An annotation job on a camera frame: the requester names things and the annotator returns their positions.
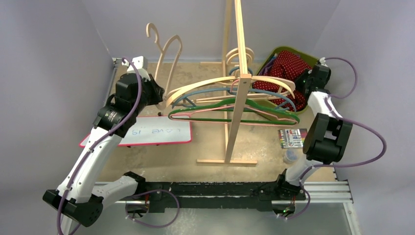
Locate purple garment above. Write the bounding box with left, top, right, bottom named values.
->
left=258, top=54, right=277, bottom=75

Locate green plastic basket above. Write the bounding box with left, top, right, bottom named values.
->
left=253, top=46, right=318, bottom=114

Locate marker pen box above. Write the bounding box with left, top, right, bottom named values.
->
left=278, top=128, right=307, bottom=149

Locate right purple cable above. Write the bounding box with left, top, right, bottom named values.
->
left=298, top=57, right=388, bottom=189

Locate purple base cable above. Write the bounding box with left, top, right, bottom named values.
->
left=125, top=189, right=180, bottom=229

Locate wooden hanger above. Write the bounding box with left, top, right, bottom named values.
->
left=145, top=23, right=184, bottom=111
left=180, top=47, right=296, bottom=105
left=163, top=50, right=296, bottom=109

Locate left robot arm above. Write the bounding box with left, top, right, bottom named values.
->
left=43, top=73, right=164, bottom=227

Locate wooden clothes rack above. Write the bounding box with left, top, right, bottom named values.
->
left=196, top=0, right=257, bottom=166

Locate pink wire hanger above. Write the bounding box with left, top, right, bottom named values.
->
left=167, top=87, right=300, bottom=126

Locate small clear plastic cup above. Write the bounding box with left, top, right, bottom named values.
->
left=282, top=148, right=300, bottom=164

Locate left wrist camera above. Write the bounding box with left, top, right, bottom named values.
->
left=121, top=56, right=150, bottom=80

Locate green plastic hanger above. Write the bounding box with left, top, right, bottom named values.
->
left=167, top=98, right=300, bottom=126

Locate red-edged whiteboard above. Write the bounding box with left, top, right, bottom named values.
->
left=79, top=115, right=193, bottom=148

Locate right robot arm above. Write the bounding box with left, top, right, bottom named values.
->
left=275, top=64, right=353, bottom=199

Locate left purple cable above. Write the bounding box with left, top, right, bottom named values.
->
left=56, top=57, right=143, bottom=235

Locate grey-blue plastic hanger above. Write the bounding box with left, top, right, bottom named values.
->
left=172, top=87, right=295, bottom=107

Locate red polka dot garment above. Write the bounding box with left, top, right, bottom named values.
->
left=266, top=50, right=311, bottom=112

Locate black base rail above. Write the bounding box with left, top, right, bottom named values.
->
left=131, top=181, right=306, bottom=213

